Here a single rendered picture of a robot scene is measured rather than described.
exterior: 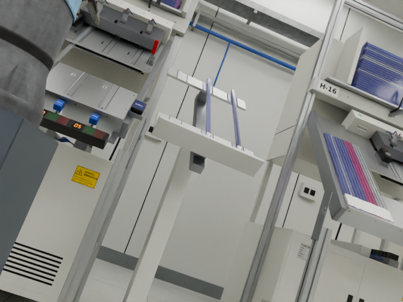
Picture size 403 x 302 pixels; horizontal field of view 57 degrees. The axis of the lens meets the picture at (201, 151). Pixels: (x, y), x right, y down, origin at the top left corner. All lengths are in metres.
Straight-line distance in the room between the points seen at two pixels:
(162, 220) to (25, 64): 0.85
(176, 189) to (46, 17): 0.85
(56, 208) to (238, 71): 2.36
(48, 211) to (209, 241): 1.93
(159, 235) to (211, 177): 1.96
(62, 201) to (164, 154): 1.77
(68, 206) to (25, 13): 1.02
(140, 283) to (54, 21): 0.93
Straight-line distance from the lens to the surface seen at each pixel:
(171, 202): 1.28
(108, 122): 1.19
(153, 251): 1.29
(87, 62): 1.93
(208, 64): 3.41
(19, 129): 0.47
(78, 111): 1.21
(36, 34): 0.55
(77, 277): 1.20
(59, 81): 1.31
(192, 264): 3.20
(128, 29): 1.64
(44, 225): 1.50
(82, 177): 1.48
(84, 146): 1.56
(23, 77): 0.54
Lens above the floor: 0.50
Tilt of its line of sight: 11 degrees up
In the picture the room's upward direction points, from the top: 20 degrees clockwise
